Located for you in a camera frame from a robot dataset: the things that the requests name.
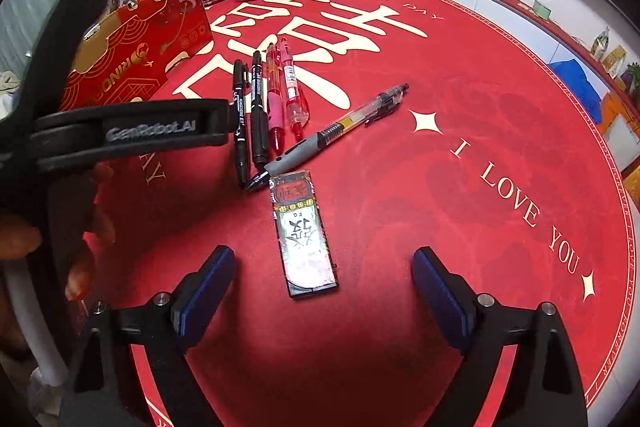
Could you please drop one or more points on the grey clear gel pen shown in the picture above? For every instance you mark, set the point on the grey clear gel pen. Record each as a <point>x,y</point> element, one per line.
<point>382,105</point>

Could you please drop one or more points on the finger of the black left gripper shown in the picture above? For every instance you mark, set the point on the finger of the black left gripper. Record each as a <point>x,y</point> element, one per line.
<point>135,131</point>
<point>43,86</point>

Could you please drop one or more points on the dark red calligraphy box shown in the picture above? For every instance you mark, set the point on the dark red calligraphy box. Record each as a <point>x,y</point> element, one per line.
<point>304,250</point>

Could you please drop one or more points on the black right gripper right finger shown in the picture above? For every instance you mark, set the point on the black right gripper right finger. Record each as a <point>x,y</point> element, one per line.
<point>544,386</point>

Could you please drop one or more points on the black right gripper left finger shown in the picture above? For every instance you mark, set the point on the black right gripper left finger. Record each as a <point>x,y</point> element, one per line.
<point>104,388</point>

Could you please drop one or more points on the round red wedding rug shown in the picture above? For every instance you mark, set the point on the round red wedding rug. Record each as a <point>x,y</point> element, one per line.
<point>489,160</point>

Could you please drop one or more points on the red cardboard fruit box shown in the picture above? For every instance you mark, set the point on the red cardboard fruit box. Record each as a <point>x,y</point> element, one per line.
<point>130,53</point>

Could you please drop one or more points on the pink gel pen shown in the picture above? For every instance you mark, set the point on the pink gel pen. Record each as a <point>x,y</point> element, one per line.
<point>295,102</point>

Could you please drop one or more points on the black marker pen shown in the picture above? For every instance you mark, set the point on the black marker pen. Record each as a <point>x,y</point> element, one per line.
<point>241,160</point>
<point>258,116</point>

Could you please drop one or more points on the blue bag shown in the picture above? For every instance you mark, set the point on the blue bag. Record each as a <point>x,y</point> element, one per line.
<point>576,80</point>

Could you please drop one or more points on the red gel pen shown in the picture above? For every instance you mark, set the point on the red gel pen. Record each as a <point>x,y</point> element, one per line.
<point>274,101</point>

